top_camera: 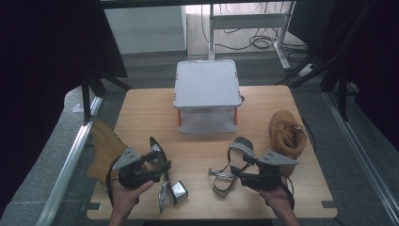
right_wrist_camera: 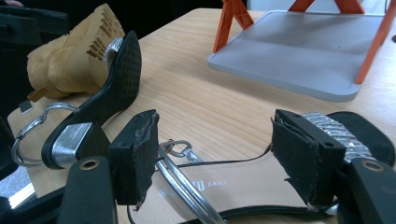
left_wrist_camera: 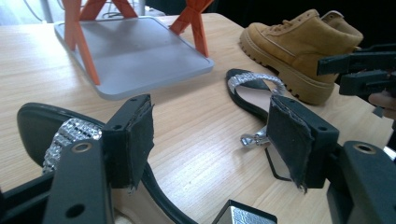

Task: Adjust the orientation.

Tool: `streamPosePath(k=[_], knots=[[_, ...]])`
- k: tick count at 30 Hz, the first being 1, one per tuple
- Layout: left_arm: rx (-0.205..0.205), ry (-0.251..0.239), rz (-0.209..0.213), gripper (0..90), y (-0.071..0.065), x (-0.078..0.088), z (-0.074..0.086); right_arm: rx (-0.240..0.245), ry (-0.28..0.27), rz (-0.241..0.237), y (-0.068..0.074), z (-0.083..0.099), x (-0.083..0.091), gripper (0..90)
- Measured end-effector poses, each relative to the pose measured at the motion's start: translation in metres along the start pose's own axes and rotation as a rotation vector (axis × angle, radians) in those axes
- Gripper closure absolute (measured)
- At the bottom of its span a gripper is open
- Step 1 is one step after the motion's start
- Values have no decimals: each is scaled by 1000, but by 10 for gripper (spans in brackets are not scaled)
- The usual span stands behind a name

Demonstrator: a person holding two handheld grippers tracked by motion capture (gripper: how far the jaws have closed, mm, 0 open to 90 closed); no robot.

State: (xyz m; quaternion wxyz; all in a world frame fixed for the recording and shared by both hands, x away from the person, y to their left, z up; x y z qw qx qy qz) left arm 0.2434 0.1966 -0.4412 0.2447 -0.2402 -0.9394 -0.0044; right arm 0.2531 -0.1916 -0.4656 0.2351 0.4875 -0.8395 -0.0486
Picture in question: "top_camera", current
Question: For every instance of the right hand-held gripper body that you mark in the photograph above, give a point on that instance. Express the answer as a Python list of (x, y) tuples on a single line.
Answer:
[(273, 160)]

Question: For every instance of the black stand legs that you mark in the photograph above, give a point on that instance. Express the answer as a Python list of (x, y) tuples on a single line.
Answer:
[(342, 94)]

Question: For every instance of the white cabinet panel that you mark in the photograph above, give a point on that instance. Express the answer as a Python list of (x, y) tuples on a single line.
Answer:
[(144, 29)]

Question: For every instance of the black tripod stand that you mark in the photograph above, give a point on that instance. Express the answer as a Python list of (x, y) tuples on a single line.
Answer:
[(86, 100)]

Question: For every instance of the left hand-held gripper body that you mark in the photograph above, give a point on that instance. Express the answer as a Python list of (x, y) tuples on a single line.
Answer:
[(128, 158)]

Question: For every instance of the white metal desk frame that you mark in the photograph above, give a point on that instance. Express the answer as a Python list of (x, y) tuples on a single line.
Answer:
[(247, 22)]

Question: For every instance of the white power strip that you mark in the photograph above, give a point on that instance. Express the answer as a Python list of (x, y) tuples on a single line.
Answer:
[(306, 70)]

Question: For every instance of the person's left hand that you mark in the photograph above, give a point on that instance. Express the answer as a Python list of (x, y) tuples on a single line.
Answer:
[(124, 201)]

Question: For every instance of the person's right hand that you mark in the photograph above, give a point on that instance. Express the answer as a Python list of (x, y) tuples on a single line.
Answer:
[(277, 199)]

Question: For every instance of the aluminium floor rail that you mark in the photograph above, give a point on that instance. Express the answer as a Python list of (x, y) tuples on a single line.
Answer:
[(67, 169), (360, 157)]

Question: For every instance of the grey two-tier shoe rack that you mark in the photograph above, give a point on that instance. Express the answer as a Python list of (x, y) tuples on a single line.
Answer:
[(207, 84)]

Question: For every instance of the tan suede boot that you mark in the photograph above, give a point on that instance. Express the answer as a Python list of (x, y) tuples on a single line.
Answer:
[(103, 147), (284, 135)]

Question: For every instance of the dark curtain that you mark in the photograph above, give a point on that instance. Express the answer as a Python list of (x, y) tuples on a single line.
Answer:
[(379, 62), (40, 78)]

